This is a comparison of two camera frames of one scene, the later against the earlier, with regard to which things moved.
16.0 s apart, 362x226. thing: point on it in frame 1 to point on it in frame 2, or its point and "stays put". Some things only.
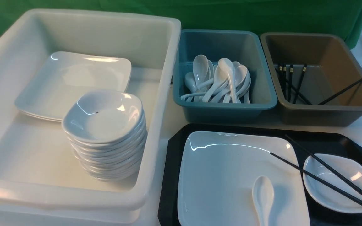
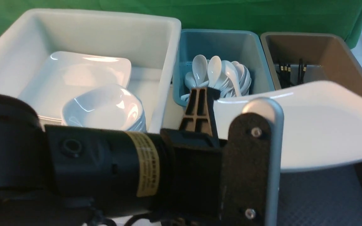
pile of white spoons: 227,82 stays put
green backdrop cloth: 345,17 stays put
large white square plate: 216,170 to 328,122
